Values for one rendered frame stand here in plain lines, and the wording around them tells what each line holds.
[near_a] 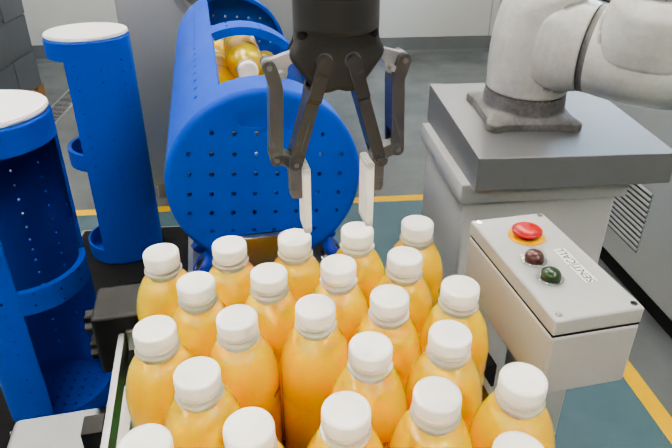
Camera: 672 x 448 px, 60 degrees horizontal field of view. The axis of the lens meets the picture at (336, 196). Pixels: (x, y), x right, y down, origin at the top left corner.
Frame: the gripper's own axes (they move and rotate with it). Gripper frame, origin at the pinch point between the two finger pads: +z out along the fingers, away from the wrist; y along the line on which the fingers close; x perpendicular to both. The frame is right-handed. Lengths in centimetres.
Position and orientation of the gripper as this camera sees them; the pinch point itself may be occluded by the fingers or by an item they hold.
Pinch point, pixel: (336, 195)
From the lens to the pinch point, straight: 58.5
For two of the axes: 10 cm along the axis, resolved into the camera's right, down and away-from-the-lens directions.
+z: 0.0, 8.9, 4.7
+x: 2.1, 4.5, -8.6
